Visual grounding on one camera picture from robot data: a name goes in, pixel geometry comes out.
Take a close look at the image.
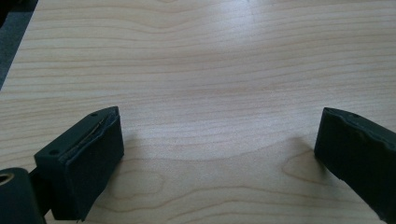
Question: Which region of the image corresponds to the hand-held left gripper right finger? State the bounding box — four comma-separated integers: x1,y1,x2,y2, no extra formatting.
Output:
313,106,396,224

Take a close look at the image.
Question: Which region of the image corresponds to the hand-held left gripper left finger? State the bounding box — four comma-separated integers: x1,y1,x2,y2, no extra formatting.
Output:
34,105,125,222

